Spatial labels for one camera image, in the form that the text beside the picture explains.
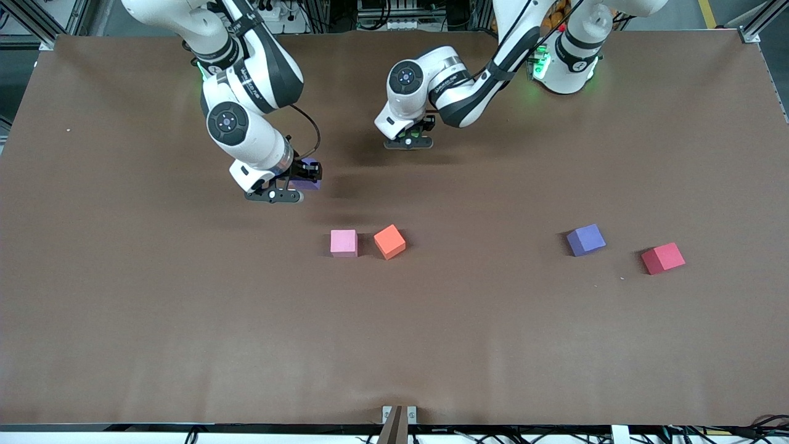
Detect white power strip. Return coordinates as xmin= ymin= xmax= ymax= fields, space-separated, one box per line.
xmin=364 ymin=17 xmax=421 ymax=31
xmin=256 ymin=0 xmax=309 ymax=35

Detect light purple foam block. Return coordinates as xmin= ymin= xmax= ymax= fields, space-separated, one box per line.
xmin=566 ymin=224 xmax=607 ymax=257

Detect orange foam block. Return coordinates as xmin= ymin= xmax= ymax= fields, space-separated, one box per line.
xmin=374 ymin=224 xmax=407 ymax=260

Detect orange snack bags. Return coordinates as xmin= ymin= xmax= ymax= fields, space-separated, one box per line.
xmin=541 ymin=0 xmax=571 ymax=30

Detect brown table cover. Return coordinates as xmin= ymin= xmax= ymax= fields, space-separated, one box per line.
xmin=0 ymin=30 xmax=789 ymax=426

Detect pink foam block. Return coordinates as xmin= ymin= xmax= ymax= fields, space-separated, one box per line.
xmin=330 ymin=229 xmax=359 ymax=258

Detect red foam block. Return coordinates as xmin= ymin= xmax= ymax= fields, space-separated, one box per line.
xmin=641 ymin=242 xmax=686 ymax=276

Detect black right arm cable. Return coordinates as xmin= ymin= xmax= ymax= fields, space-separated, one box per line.
xmin=288 ymin=104 xmax=322 ymax=161

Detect small metal bracket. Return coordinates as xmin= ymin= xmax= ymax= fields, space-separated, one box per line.
xmin=382 ymin=405 xmax=417 ymax=426

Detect dark purple foam block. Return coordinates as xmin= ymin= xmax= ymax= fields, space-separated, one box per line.
xmin=292 ymin=162 xmax=322 ymax=191

